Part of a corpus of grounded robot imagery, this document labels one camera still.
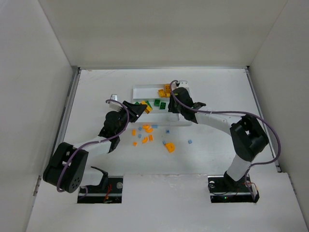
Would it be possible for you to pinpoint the yellow large duplo brick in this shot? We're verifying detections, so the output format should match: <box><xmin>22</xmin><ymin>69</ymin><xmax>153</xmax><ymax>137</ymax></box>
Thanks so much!
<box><xmin>141</xmin><ymin>101</ymin><xmax>153</xmax><ymax>114</ymax></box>

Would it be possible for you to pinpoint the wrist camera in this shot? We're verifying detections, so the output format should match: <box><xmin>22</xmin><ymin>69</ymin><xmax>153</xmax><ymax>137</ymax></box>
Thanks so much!
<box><xmin>108</xmin><ymin>94</ymin><xmax>121</xmax><ymax>111</ymax></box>
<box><xmin>178</xmin><ymin>80</ymin><xmax>189</xmax><ymax>89</ymax></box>

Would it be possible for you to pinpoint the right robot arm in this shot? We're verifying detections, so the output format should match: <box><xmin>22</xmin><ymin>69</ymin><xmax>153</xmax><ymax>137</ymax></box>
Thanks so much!
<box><xmin>168</xmin><ymin>87</ymin><xmax>269</xmax><ymax>188</ymax></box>

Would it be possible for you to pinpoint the yellow long duplo brick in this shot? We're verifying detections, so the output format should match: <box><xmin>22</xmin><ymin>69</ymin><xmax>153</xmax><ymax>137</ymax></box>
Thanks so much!
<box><xmin>158</xmin><ymin>89</ymin><xmax>166</xmax><ymax>98</ymax></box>

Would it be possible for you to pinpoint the white compartment tray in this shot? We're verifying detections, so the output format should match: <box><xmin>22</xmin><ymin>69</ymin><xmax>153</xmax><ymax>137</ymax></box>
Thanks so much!
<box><xmin>132</xmin><ymin>84</ymin><xmax>192</xmax><ymax>126</ymax></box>

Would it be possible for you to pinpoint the green two-stud duplo brick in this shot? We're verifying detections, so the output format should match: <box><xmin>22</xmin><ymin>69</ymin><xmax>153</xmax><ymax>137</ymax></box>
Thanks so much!
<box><xmin>159</xmin><ymin>102</ymin><xmax>166</xmax><ymax>110</ymax></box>

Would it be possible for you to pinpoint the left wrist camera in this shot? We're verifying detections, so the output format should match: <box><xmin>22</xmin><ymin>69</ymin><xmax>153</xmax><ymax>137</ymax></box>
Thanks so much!
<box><xmin>108</xmin><ymin>94</ymin><xmax>121</xmax><ymax>111</ymax></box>

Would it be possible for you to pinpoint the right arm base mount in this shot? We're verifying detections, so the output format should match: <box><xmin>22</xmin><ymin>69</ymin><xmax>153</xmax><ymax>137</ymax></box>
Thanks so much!
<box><xmin>208</xmin><ymin>175</ymin><xmax>260</xmax><ymax>203</ymax></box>

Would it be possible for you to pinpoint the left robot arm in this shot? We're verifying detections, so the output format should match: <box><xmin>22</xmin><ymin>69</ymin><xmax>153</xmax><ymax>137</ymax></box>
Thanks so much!
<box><xmin>42</xmin><ymin>99</ymin><xmax>148</xmax><ymax>193</ymax></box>

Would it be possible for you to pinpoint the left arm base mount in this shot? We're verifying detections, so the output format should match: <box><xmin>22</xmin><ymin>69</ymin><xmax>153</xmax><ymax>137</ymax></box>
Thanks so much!
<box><xmin>77</xmin><ymin>166</ymin><xmax>124</xmax><ymax>204</ymax></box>

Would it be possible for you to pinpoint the yellow rounded ladybug brick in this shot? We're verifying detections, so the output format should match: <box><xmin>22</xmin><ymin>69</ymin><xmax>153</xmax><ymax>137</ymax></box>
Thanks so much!
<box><xmin>164</xmin><ymin>84</ymin><xmax>171</xmax><ymax>93</ymax></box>

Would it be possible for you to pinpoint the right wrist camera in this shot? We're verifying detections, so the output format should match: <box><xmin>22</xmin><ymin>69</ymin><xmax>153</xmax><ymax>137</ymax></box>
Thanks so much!
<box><xmin>178</xmin><ymin>80</ymin><xmax>189</xmax><ymax>89</ymax></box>

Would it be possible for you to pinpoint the green square duplo brick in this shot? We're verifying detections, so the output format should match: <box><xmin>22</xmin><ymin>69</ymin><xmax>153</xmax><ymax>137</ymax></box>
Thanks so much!
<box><xmin>154</xmin><ymin>99</ymin><xmax>161</xmax><ymax>107</ymax></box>

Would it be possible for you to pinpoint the orange D-shaped arch brick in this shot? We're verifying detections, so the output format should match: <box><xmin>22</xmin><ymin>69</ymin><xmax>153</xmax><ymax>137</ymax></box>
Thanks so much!
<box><xmin>165</xmin><ymin>143</ymin><xmax>175</xmax><ymax>153</ymax></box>

